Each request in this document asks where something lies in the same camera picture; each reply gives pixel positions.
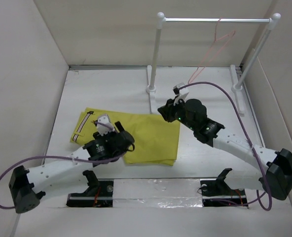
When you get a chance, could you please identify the aluminium frame rail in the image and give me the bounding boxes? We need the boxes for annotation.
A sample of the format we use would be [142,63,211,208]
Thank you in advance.
[69,65,230,71]

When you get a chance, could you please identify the white clothes rack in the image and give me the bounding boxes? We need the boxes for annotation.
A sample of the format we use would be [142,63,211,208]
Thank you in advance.
[146,12,281,116]

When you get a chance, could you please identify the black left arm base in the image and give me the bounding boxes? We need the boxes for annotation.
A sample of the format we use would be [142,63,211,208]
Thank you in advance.
[66,170,114,208]

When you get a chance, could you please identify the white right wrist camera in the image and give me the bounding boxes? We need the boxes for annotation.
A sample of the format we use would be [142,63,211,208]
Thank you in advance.
[173,82,189,106]

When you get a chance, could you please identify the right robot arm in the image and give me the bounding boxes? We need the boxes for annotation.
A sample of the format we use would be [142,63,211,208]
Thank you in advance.
[158,99,292,200]

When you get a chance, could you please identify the pink wire hanger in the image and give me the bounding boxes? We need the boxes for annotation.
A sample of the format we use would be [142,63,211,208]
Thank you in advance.
[187,18,236,84]

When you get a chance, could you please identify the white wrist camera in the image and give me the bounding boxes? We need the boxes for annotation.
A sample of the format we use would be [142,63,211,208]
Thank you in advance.
[94,114,115,136]
[173,82,189,106]

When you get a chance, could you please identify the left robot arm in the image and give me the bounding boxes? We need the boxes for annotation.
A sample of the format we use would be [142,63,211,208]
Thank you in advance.
[9,121,135,214]

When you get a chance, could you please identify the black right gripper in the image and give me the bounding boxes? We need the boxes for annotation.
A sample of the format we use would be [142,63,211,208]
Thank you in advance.
[157,96,197,132]

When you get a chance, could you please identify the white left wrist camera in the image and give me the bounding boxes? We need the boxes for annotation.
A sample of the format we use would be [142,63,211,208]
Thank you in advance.
[94,114,115,136]

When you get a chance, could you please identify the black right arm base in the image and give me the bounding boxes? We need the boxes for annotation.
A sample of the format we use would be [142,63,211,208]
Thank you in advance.
[197,168,248,207]

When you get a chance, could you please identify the yellow trousers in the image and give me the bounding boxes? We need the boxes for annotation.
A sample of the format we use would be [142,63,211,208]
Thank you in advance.
[70,107,180,166]

